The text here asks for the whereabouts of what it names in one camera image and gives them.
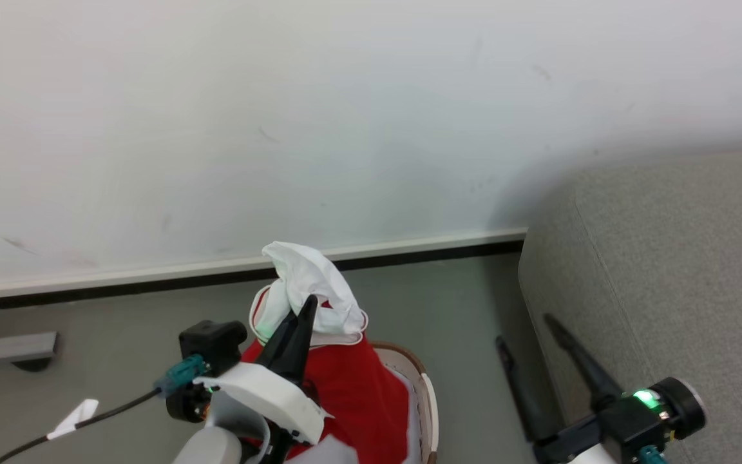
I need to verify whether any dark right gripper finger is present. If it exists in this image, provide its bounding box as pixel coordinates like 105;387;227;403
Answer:
495;335;546;445
543;313;623;411

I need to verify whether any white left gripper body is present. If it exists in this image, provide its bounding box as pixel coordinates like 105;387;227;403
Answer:
193;361;334;447

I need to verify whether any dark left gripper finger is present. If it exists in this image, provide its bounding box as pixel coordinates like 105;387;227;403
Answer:
256;311;300;370
274;294;319;388

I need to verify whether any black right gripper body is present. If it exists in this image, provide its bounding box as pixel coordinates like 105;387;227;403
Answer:
533;376;708;464

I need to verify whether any red and white garment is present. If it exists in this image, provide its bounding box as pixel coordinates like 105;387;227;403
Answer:
241;241;412;464

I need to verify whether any wicker laundry basket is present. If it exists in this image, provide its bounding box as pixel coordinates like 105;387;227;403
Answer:
370;341;440;464

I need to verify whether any white baseboard with black strip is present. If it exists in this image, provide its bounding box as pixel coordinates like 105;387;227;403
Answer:
0;226;529;314

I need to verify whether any grey fabric sofa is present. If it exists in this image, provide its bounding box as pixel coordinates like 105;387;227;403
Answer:
517;147;742;464

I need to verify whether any black cable with white tag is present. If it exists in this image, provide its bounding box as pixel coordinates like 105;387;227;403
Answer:
0;385;167;464

